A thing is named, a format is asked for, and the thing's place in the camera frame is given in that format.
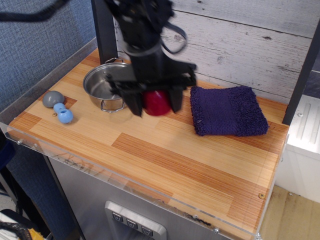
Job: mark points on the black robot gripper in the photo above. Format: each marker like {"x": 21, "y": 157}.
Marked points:
{"x": 150, "y": 70}

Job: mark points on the red plastic yam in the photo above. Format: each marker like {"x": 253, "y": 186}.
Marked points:
{"x": 156, "y": 103}

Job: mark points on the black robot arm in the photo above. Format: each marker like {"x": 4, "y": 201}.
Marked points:
{"x": 142, "y": 21}

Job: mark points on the stainless steel metal pot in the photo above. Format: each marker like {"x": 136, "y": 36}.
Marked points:
{"x": 95, "y": 84}

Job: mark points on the blue and grey scoop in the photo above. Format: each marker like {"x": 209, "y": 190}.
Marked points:
{"x": 55, "y": 100}

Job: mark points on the purple folded towel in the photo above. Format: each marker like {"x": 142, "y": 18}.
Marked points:
{"x": 227, "y": 111}

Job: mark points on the clear acrylic edge guard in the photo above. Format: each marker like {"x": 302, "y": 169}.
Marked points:
{"x": 87, "y": 186}

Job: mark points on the silver dispenser button panel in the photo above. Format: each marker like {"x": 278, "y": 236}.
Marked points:
{"x": 126, "y": 224}

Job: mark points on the white ridged side block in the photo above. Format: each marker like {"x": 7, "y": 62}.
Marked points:
{"x": 304, "y": 130}

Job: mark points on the black left vertical post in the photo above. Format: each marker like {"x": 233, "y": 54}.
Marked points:
{"x": 104, "y": 30}

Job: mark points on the black vertical post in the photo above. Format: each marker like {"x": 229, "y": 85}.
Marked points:
{"x": 104, "y": 30}
{"x": 303, "y": 77}

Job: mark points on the black right vertical post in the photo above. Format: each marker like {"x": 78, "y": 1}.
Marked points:
{"x": 303, "y": 77}

